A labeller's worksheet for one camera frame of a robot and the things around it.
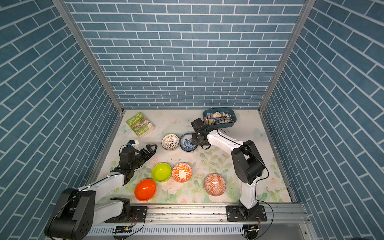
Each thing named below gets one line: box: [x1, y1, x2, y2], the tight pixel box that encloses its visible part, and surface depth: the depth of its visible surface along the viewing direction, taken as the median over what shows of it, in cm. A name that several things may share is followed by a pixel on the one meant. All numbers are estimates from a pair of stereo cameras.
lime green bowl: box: [151, 162, 172, 183], surface depth 88 cm
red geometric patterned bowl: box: [204, 173, 226, 197], surface depth 83 cm
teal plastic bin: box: [202, 107, 237, 128], surface depth 114 cm
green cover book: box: [126, 112, 155, 139], surface depth 110 cm
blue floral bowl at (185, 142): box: [179, 132, 198, 152], surface depth 96 cm
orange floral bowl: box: [172, 162, 193, 183], surface depth 87 cm
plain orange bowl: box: [134, 178, 157, 202], surface depth 81 cm
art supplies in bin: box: [203, 111, 234, 125], surface depth 114 cm
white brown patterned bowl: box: [161, 133, 180, 151], surface depth 99 cm
